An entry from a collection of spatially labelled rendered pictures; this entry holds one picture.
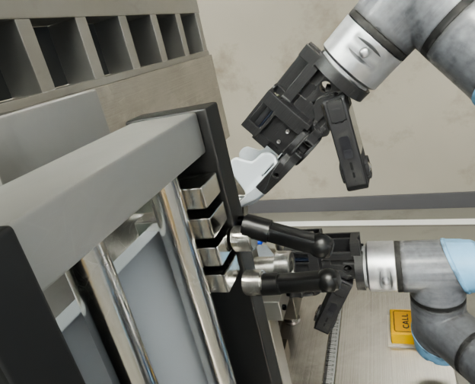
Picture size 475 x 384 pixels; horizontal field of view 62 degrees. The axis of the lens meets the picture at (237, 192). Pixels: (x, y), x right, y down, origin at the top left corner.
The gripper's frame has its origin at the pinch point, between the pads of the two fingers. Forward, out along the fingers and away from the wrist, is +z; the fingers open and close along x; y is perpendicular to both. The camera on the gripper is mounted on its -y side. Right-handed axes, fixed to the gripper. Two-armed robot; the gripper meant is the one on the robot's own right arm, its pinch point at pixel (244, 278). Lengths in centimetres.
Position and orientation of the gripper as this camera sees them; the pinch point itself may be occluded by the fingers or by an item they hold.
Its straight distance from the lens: 69.9
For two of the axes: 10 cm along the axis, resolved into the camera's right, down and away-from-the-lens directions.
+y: -2.1, -9.1, -3.5
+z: -9.3, 0.8, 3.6
